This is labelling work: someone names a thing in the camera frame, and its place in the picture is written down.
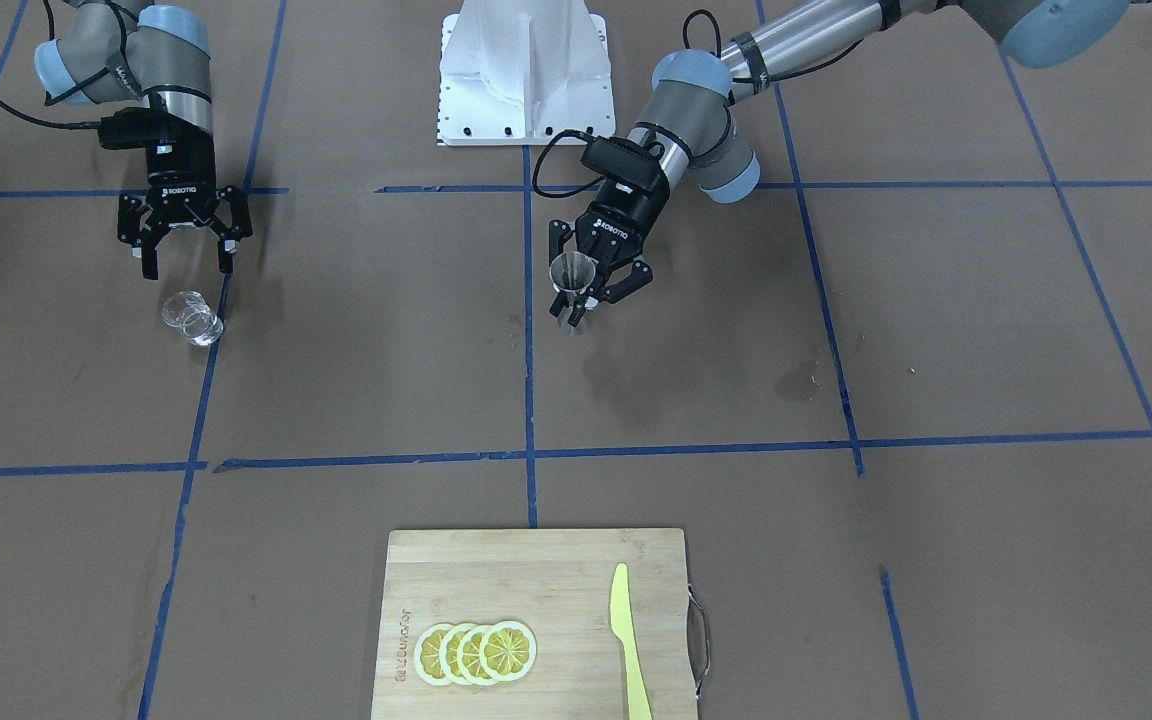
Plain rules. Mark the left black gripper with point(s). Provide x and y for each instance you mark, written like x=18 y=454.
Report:
x=624 y=215

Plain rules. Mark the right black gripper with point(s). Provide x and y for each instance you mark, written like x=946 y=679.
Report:
x=180 y=172

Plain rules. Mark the steel double jigger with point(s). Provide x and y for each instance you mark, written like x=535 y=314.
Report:
x=571 y=273

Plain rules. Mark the clear glass cup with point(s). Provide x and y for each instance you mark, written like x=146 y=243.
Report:
x=188 y=313

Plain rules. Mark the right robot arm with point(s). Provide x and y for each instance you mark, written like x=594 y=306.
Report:
x=154 y=59

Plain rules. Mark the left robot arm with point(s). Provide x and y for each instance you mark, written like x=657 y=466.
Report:
x=687 y=127

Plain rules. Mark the wooden cutting board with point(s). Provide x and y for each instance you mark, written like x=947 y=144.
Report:
x=556 y=581

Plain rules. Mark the yellow plastic knife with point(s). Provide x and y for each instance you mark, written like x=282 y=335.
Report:
x=622 y=627

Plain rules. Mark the lemon slice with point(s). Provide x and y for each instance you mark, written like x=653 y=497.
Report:
x=449 y=653
x=508 y=651
x=429 y=663
x=470 y=657

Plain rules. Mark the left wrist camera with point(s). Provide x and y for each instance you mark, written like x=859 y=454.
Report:
x=624 y=162

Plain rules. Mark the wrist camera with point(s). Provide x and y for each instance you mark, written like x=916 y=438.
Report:
x=624 y=162
x=136 y=128

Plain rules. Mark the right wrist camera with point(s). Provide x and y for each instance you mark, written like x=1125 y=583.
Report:
x=136 y=128

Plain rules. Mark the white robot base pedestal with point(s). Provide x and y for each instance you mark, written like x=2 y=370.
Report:
x=519 y=72

